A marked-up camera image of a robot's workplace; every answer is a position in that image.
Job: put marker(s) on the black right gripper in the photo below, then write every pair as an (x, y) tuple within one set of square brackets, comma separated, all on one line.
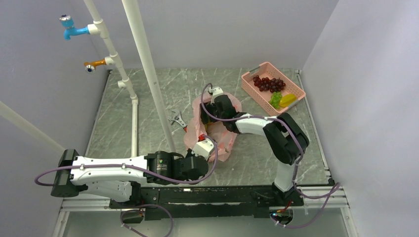
[(208, 107)]

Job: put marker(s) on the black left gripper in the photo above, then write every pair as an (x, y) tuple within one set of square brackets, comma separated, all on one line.
[(189, 154)]

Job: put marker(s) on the pink plastic bag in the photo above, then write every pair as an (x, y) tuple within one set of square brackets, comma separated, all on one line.
[(216, 130)]

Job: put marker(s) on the green fake grapes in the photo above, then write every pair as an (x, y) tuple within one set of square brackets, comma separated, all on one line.
[(275, 100)]

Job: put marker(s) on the purple fake grapes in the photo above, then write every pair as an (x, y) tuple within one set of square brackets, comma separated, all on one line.
[(266, 84)]

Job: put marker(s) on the yellow fake fruit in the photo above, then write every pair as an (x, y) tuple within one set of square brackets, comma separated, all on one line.
[(287, 100)]

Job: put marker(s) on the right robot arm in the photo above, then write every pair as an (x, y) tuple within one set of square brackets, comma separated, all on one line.
[(286, 139)]

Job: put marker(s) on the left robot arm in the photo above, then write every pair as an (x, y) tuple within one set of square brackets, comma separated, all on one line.
[(120, 178)]

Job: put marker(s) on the pink plastic basket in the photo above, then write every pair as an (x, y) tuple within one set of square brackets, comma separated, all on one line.
[(262, 98)]

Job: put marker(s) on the orange faucet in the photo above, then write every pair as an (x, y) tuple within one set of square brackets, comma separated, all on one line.
[(90, 67)]

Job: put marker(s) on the blue faucet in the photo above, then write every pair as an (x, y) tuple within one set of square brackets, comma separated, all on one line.
[(70, 29)]

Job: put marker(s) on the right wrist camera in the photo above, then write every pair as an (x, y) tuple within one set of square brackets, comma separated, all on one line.
[(215, 92)]

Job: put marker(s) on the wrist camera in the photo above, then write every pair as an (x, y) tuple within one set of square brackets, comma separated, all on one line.
[(204, 147), (215, 92)]

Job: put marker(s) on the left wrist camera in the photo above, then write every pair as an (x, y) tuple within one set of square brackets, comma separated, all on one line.
[(204, 147)]

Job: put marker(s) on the red handled adjustable wrench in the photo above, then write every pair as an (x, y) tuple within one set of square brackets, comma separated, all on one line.
[(177, 118)]

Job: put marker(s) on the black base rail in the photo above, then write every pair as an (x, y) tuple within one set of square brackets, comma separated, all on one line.
[(216, 201)]

